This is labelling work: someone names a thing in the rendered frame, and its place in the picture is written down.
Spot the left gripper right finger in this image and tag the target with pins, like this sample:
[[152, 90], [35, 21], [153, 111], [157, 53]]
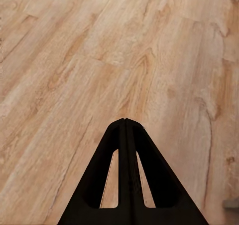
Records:
[[173, 204]]

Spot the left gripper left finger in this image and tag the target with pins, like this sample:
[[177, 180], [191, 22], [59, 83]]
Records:
[[84, 206]]

